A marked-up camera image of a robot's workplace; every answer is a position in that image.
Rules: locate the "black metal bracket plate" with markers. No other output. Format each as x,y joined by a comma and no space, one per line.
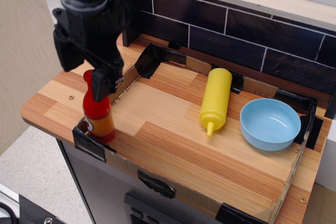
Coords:
30,212

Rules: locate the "light plywood panel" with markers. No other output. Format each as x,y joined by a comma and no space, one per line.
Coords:
28,60

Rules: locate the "red hot sauce bottle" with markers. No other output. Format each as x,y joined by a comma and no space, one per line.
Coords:
98,115

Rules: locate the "light blue bowl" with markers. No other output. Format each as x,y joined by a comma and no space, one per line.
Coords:
268,124

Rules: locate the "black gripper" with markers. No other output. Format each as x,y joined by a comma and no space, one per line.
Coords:
91,36

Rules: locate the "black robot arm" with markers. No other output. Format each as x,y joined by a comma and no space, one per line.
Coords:
87,30

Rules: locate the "taped cardboard fence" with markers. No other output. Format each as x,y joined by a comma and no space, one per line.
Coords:
160,140

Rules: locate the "grey cabinet base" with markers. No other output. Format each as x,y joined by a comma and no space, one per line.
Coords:
112,196

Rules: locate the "dark tile backsplash panel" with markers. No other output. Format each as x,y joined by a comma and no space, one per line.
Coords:
274,45

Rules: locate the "yellow mustard squeeze bottle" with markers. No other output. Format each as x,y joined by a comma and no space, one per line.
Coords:
214,107

